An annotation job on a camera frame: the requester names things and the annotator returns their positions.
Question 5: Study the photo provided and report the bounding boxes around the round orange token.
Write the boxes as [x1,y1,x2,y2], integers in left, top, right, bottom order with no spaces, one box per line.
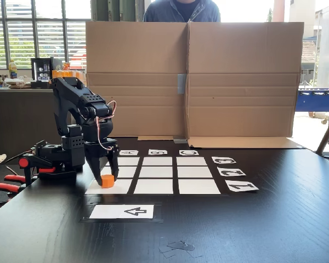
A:
[101,174,115,188]

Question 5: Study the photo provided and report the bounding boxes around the white three-by-three grid sheet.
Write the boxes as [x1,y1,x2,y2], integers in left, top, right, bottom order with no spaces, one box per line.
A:
[84,156,223,196]

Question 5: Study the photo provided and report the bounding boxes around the white arrow paper sheet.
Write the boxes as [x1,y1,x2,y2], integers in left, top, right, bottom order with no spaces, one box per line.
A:
[89,204,155,220]

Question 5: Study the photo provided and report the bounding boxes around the orange drink cartons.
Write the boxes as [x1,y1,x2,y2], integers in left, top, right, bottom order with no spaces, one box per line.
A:
[52,62,86,85]

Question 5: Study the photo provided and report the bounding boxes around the red and black clamp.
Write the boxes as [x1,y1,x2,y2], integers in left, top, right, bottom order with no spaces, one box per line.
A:
[0,157,57,206]

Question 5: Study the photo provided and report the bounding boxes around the dark counter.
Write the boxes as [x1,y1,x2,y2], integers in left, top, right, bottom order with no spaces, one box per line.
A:
[0,88,64,165]

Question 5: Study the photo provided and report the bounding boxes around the black glass-front cabinet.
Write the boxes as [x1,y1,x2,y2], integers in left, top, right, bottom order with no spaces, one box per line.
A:
[30,57,54,89]

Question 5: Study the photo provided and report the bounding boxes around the clear tape scrap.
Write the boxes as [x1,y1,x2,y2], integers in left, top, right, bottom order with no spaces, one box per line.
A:
[158,237,203,259]

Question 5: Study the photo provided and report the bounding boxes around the yellow bottle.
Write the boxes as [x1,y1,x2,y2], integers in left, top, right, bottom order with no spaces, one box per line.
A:
[8,59,18,79]

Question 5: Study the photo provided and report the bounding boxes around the paper sheet number 3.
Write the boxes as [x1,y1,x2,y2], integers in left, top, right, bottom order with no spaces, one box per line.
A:
[211,156,237,165]

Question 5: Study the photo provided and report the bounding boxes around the paper sheet number 2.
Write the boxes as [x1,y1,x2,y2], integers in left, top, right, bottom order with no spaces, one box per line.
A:
[217,167,247,177]

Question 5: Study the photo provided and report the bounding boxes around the window with blinds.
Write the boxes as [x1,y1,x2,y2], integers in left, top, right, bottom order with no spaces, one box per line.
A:
[0,0,92,70]

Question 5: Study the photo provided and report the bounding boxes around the paper sheet number 1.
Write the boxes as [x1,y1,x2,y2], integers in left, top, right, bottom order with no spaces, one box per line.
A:
[225,180,260,193]

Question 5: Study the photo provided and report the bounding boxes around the large brown cardboard screen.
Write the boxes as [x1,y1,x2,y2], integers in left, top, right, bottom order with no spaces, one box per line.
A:
[85,21,305,150]

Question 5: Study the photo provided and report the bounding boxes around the person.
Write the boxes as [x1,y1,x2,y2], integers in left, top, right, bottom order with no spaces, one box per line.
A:
[142,0,222,23]

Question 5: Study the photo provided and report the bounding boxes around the blue foosball table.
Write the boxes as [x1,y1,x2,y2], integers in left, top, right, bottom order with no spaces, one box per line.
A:
[295,87,329,125]

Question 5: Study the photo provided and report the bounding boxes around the slanted metal leg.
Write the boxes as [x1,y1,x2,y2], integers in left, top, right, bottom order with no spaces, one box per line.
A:
[315,104,329,161]

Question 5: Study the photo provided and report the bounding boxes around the red and white servo cable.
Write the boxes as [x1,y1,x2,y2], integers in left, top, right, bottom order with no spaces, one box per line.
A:
[96,100,117,151]

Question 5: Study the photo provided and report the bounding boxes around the dark base cable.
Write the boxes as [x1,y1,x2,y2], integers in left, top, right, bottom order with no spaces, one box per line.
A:
[4,149,35,176]

